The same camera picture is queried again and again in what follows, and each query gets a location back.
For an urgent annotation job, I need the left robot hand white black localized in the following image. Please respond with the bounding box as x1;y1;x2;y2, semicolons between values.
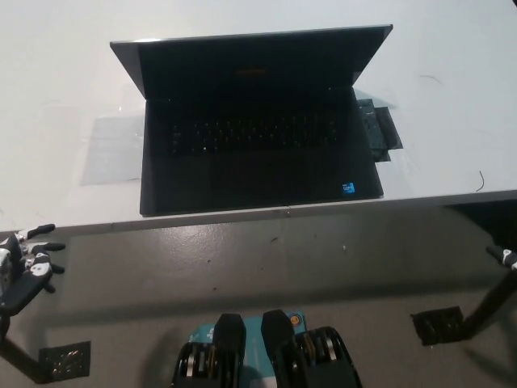
0;223;66;318

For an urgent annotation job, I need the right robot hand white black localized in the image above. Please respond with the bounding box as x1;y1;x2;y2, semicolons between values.
486;244;517;272

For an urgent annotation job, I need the dark grey Dell laptop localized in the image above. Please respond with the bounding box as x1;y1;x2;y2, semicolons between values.
109;23;393;218

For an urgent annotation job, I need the black table leg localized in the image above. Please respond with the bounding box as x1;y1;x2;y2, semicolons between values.
463;269;517;341
0;318;56;384

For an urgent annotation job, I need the black floor tape patch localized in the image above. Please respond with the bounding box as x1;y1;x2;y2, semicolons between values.
410;306;465;347
38;341;92;383

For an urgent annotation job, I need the clear tape sheet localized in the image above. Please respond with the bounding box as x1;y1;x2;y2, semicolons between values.
82;115;145;187

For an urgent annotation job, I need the wide black tape patch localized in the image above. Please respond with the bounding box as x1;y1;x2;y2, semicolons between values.
375;106;404;150

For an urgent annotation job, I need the narrow black tape strip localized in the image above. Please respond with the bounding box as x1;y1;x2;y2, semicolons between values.
357;98;392;163

